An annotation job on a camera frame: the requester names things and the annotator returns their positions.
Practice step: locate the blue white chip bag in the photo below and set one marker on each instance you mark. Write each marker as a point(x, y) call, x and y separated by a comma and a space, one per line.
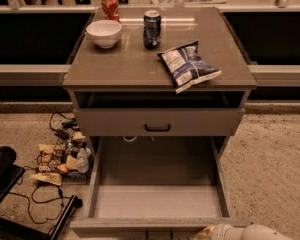
point(186, 67)

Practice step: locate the grey drawer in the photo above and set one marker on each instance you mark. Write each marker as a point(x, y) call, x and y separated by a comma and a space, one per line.
point(160, 113)
point(155, 187)

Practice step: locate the blue soda can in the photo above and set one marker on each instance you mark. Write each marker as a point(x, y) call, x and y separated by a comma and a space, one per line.
point(151, 29)

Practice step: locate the white ceramic bowl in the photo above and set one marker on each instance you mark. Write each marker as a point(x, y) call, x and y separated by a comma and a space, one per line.
point(104, 33)

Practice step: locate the clear plastic bottle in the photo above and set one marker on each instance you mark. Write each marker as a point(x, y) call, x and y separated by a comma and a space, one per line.
point(82, 161)

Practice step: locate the beige padded gripper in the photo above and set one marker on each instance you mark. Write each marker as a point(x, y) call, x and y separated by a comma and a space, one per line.
point(219, 233)

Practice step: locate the black power adapter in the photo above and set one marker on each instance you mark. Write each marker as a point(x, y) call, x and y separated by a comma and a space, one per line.
point(62, 134)

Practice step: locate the grey drawer cabinet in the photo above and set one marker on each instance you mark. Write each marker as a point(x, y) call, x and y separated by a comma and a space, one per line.
point(130, 67)

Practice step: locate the yellow snack bag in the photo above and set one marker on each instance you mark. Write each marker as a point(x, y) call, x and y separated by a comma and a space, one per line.
point(48, 177)

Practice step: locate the orange soda can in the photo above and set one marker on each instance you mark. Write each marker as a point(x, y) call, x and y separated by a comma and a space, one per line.
point(110, 9)

